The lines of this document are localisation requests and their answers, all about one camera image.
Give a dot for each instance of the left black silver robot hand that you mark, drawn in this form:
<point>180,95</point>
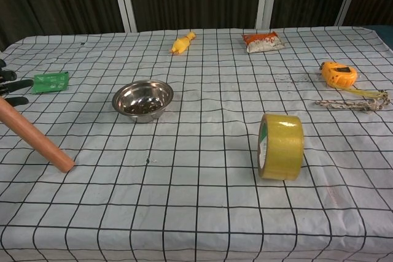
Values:
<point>12,84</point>

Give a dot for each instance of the wooden rod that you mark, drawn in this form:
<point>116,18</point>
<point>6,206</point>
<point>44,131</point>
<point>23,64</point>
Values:
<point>33,137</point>

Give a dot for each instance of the round metal bowl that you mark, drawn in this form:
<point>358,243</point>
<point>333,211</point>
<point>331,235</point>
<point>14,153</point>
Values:
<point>136,93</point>

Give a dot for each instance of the green packet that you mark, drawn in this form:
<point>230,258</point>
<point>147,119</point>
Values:
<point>50,81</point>

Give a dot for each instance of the yellow rubber chicken toy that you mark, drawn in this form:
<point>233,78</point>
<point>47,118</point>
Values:
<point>181,44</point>

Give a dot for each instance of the white black checked tablecloth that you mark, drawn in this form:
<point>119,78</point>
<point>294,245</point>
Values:
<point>196,206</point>

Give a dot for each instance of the orange white snack bag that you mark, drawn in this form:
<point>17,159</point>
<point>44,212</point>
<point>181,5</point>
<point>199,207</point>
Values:
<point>264,42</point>

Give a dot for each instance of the yellow packing tape roll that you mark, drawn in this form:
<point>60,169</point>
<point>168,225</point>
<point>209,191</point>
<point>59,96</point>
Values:
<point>284,148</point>

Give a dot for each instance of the orange tape measure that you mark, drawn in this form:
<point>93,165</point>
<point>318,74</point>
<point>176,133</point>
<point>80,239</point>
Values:
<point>337,75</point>

